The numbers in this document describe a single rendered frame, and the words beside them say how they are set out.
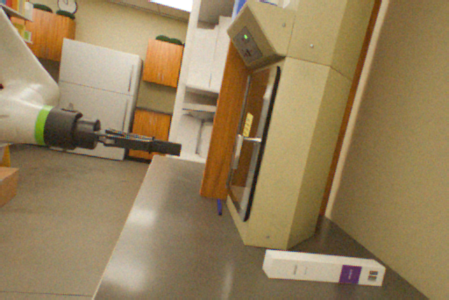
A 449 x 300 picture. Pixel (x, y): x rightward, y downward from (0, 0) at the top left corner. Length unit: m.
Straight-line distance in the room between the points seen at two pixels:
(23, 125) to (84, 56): 5.05
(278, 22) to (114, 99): 5.05
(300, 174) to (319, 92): 0.20
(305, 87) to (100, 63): 5.14
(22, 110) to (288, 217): 0.65
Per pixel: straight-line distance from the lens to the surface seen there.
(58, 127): 0.80
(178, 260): 0.71
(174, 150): 0.80
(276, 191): 0.82
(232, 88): 1.13
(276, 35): 0.79
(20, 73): 0.92
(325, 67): 0.83
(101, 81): 5.76
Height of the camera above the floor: 1.27
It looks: 7 degrees down
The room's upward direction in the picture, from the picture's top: 12 degrees clockwise
